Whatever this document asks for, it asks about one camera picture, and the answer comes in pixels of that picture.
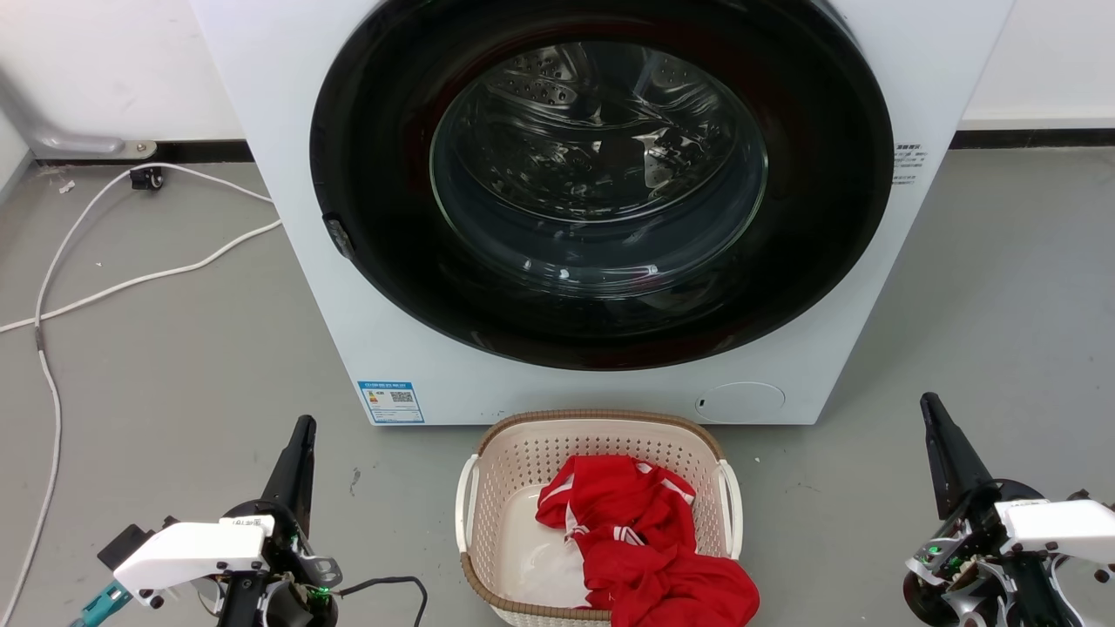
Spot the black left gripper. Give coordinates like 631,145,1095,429
216,415,343,627

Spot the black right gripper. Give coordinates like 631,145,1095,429
902,392,1083,627

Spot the beige perforated laundry basket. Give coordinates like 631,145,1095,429
455,409,745,627

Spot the blue energy label sticker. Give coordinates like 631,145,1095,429
357,380,426,426

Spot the round white filter cover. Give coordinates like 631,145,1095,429
696,381,787,426

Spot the teal plastic connector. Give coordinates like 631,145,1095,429
69,581,133,627

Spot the black round washer door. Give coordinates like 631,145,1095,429
309,0,895,372

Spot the small black text sticker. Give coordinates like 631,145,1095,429
892,143,928,186

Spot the red white-striped garment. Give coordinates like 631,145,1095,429
534,454,761,627

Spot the white front-load washing machine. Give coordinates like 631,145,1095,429
190,0,1017,428

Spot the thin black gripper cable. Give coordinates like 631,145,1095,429
334,575,429,627

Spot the thick white cable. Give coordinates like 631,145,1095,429
0,219,284,335

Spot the thin white cable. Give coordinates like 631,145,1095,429
0,162,275,623

